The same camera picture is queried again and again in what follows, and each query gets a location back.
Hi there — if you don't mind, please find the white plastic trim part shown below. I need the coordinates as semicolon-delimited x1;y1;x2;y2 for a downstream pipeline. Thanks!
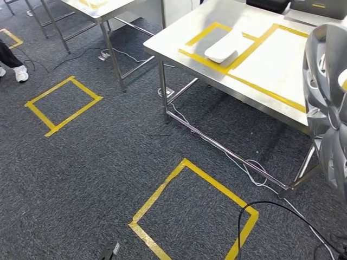
204;29;245;64

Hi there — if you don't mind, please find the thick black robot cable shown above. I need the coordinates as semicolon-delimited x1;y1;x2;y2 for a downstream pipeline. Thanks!
237;200;347;260

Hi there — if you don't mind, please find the stainless steel table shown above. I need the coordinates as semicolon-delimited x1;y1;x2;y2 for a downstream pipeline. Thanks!
24;0;163;93

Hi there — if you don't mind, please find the thin black floor cable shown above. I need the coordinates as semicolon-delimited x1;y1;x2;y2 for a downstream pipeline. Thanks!
53;47;105;70

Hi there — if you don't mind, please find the large yellow tape frame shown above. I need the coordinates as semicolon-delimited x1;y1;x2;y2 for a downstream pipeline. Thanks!
228;23;310;114

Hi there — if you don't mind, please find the metal floor socket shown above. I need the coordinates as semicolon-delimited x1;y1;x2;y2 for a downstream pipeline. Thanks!
157;87;175;98

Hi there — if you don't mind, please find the yellow floor tape square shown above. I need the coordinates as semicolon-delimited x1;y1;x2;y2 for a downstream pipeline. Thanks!
24;75;104;138
128;158;259;260

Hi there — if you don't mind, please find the small yellow tape frame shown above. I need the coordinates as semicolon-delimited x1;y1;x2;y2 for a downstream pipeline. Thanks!
179;21;259;74

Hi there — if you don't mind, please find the person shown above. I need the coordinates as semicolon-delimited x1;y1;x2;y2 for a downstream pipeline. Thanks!
0;39;29;83

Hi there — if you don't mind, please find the grey plastic wheel hubcap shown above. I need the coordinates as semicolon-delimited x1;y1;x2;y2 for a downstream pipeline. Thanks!
302;22;347;207

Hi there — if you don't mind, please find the stainless steel workbench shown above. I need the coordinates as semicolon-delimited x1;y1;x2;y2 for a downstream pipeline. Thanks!
143;0;347;200

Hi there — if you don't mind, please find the long white floor cable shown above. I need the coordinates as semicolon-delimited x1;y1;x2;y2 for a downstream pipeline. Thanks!
171;103;336;260

